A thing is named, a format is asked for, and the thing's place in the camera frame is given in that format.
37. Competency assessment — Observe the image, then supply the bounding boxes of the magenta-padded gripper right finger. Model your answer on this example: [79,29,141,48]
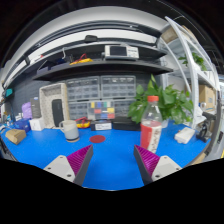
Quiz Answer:
[133,144,183,186]

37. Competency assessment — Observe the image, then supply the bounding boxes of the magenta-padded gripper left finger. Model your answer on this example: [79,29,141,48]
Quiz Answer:
[43,143,94,187]

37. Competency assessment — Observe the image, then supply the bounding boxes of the clear bottle with red cap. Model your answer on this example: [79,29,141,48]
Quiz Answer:
[139,95,164,155]

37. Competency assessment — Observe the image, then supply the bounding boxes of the grey ceramic mug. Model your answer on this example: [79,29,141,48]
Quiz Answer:
[58,119,81,143]

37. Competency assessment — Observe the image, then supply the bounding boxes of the white power adapter block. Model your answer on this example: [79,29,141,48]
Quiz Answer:
[174,126,196,145]

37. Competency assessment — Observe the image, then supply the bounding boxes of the flat round red coaster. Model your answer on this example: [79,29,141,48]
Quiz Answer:
[89,134,107,144]

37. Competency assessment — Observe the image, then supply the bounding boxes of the small white box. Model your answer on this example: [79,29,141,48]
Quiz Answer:
[29,117,46,132]

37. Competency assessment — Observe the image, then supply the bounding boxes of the black rectangular speaker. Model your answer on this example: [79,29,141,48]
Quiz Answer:
[51,98,65,128]

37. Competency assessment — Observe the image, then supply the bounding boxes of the flat black case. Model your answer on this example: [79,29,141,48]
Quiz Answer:
[111,116,142,132]

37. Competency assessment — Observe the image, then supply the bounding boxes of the black box with white label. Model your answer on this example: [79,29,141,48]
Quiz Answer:
[90,119,113,132]

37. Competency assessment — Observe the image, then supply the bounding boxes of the small brown cardboard box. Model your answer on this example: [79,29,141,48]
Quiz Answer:
[4,128,27,146]

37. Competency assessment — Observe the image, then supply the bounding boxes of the black microscope stand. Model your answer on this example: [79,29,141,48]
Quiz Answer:
[195,111,217,144]

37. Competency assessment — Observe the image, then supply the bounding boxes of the blue box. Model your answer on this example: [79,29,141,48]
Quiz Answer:
[13,118,32,133]

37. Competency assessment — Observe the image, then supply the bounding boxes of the beige perforated tray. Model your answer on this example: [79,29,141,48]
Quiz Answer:
[38,82,70,130]

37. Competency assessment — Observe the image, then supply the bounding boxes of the dark grey box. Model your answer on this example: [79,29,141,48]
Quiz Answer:
[30,97,42,119]

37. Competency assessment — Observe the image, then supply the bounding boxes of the purple bag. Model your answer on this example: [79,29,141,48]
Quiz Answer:
[21,101,33,120]

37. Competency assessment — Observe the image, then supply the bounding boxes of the green potted plant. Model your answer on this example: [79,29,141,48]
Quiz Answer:
[127,73,195,125]

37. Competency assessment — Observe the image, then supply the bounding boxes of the teal holder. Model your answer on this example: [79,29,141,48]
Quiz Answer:
[4,87,14,98]

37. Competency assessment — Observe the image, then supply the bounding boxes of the white metal shelf unit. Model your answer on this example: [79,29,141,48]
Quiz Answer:
[159,15,221,129]

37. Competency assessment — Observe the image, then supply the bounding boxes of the white oscilloscope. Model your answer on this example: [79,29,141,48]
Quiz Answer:
[104,44,140,61]

